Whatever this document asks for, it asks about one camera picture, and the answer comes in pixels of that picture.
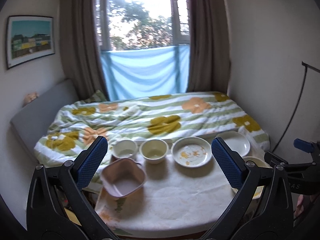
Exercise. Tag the white floral tablecloth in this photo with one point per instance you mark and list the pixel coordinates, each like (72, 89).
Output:
(174, 201)

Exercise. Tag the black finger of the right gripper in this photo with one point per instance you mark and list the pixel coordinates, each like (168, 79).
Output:
(304, 146)

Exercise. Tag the pink square dish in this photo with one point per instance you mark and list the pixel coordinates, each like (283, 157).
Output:
(123, 177)

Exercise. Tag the brown curtain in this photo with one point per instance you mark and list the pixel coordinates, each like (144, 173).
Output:
(79, 52)
(210, 64)

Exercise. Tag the light blue cloth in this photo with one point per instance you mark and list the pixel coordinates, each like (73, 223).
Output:
(131, 74)

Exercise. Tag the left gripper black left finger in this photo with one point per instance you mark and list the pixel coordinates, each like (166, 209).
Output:
(57, 207)

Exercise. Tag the window frame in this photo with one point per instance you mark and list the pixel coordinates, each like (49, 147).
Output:
(141, 24)

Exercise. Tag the framed landscape picture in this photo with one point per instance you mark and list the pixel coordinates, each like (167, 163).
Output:
(28, 38)

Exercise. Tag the plain white plate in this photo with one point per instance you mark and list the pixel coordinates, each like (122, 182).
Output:
(236, 142)

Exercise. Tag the grey headboard cushion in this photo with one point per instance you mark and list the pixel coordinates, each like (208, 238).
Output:
(33, 120)

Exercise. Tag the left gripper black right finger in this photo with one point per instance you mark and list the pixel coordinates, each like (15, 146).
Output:
(273, 218)

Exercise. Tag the small plush toy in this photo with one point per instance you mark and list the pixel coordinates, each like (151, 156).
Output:
(29, 98)

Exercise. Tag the right brown curtain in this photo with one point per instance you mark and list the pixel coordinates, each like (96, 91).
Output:
(210, 64)

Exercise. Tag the white bowl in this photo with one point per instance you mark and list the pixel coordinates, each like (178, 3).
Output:
(125, 149)

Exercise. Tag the duck pattern white plate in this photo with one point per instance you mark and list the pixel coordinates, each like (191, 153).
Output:
(191, 152)

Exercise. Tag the floral striped quilt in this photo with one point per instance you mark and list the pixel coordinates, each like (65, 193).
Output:
(171, 116)

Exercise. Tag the cream bowl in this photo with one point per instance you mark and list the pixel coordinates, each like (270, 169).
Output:
(154, 151)

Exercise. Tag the left brown curtain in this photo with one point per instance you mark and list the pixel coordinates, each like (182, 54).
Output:
(79, 52)

